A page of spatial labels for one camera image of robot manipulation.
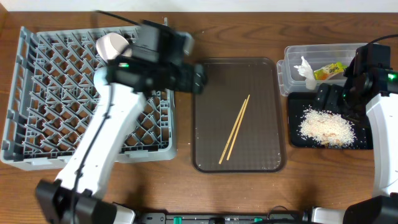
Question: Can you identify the pile of cooked rice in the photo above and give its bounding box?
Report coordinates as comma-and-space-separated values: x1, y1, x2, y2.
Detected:
298, 108, 357, 147

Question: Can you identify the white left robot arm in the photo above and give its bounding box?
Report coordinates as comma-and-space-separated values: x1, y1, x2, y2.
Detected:
35, 57, 208, 223

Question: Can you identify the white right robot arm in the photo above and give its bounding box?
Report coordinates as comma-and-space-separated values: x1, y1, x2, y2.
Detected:
310, 69, 397, 224

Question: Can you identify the black waste tray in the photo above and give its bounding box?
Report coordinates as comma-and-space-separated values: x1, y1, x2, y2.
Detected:
287, 92, 373, 150

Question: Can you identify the grey dishwasher rack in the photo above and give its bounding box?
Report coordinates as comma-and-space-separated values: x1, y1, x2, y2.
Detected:
1, 26, 177, 170

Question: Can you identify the yellow green snack wrapper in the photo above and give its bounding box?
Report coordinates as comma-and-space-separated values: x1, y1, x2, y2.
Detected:
313, 62, 347, 80

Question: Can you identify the crumpled white tissue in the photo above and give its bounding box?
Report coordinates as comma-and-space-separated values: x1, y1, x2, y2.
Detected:
294, 56, 317, 90

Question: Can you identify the clear plastic bin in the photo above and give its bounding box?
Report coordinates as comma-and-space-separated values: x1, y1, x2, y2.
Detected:
277, 43, 364, 96

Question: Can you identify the dark brown serving tray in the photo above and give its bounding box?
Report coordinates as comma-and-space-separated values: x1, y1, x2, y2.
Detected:
192, 58, 286, 173

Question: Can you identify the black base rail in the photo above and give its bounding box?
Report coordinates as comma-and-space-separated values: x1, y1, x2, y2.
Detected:
133, 206, 312, 224

